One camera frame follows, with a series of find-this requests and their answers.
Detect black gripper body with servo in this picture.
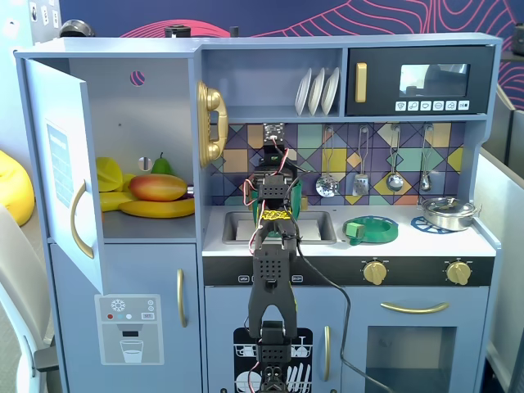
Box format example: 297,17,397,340
261,122,288,166

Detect blue cabinet door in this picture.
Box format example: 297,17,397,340
24,56,106,296

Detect white toy plate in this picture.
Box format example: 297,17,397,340
307,67,327,117
320,66,341,117
295,67,314,117

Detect steel toy skimmer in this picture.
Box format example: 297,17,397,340
314,124,341,199

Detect gold toy telephone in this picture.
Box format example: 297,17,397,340
196,79,229,169

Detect grey toy sink basin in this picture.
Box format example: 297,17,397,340
222,210,337,246

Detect steel toy spatula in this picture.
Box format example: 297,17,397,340
352,125,370,197

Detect green toy pear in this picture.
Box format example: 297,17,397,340
150,152,173,176

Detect orange-red toy mango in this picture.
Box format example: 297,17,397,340
129,174,190,202

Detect steel toy ladle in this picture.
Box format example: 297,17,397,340
386,124,404,193

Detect orange-yellow toy banana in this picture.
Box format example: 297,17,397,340
118,198,197,219

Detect black toy microwave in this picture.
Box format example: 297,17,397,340
346,45,497,117

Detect blue toy kitchen unit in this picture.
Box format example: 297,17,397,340
13,32,504,393

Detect black round cap object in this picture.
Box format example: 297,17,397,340
164,24,193,39

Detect steel toy spoon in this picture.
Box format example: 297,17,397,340
418,124,434,193

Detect gold stove knob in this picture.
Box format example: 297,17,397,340
445,261,472,287
363,261,388,287

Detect blue round trivet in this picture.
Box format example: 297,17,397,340
410,215,464,236

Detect pale yellow toy banana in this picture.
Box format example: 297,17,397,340
100,191,133,213

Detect steel toy pot with lid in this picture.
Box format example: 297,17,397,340
417,196,482,232

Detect black rounded helmet object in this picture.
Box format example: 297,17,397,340
60,18,97,38

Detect yellow bean bag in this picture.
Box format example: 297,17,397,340
0,149,36,228

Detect white outlet panel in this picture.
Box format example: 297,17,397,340
27,0,62,46

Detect white office chair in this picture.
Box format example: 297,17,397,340
0,202,63,393

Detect black power cable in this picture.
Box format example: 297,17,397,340
282,228,396,393

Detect gold fridge door handle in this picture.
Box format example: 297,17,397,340
176,268,189,328

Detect gold dishwasher door handle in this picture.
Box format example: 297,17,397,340
323,325,332,382

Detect gold oven door handle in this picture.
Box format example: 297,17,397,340
380,301,450,315

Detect gold cabinet door handle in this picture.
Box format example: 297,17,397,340
70,179,96,260

